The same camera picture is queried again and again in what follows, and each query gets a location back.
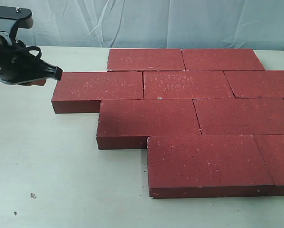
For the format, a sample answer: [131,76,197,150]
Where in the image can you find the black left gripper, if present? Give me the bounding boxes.
[0,44,63,86]

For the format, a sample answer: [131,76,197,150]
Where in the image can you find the red brick with white chip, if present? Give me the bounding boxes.
[143,71,234,100]

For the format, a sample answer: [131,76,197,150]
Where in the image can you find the red brick front large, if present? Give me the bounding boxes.
[147,135,274,199]

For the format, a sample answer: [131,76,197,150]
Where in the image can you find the white backdrop cloth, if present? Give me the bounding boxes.
[0,0,284,50]

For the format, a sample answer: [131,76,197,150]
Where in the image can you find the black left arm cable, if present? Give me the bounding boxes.
[4,23,43,62]

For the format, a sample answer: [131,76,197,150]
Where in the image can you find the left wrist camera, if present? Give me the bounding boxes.
[0,6,33,32]

